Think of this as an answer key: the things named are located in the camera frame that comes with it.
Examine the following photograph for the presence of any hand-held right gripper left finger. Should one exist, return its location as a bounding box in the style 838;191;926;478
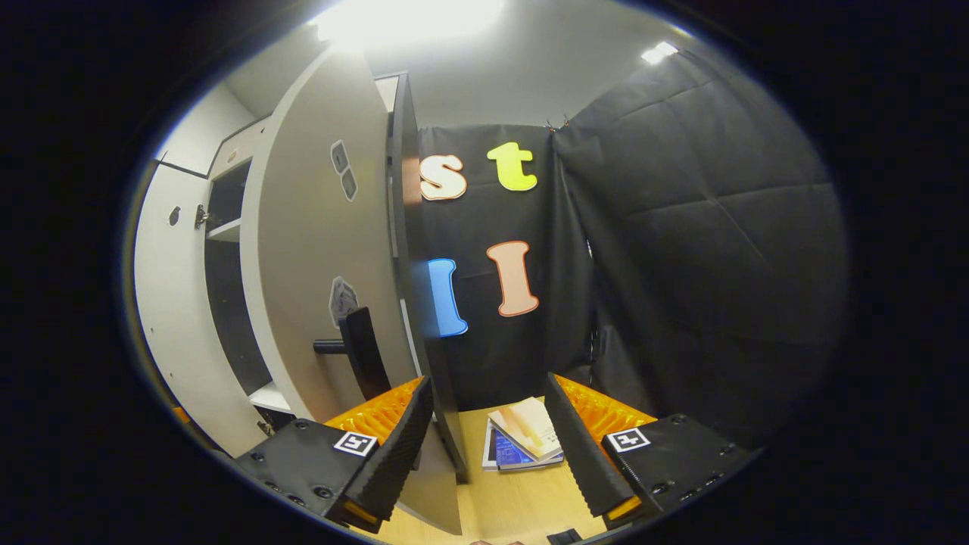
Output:
236;376;435;534

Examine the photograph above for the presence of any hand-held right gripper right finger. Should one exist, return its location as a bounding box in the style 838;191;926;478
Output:
544;372;750;531

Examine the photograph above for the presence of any white shoe cabinet door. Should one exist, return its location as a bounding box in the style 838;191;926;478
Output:
241;45;464;534
135;160;270;457

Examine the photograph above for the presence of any white shoe cabinet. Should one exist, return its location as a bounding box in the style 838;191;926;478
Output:
204;72;470;485

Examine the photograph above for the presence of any white cabinet drawer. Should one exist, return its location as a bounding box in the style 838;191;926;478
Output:
208;117;270;181

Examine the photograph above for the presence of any beige book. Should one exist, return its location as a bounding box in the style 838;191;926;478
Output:
488;397;565;462

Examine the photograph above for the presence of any blue book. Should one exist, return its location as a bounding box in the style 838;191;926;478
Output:
482;422;565;472

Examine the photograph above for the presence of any black backdrop cloth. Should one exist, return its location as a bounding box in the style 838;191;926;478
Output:
413;49;849;447

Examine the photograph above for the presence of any black door handle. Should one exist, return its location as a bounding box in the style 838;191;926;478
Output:
314;307;393;400

